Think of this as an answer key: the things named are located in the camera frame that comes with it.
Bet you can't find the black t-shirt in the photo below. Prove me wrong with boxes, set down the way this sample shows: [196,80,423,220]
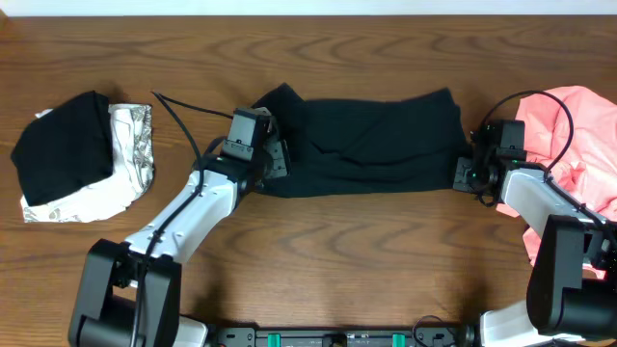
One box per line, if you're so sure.
[255,84,469,198]

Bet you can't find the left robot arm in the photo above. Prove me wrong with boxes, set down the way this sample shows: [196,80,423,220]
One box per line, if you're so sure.
[68,107,287,346]

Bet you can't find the left black cable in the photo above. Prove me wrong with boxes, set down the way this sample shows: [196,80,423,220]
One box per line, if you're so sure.
[129,90,235,347]

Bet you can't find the pink t-shirt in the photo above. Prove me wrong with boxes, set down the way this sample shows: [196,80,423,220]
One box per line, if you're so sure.
[496,85,617,280]

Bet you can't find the white patterned folded garment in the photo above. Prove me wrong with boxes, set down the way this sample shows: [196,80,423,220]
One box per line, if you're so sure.
[20,103,154,223]

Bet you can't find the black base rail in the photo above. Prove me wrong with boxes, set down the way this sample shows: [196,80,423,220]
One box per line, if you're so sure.
[204,324,481,347]

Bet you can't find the folded black garment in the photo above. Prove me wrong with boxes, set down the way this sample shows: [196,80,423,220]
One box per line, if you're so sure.
[11,91,114,206]

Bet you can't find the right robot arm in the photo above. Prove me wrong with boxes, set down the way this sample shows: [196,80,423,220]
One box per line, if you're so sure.
[453,120,616,346]

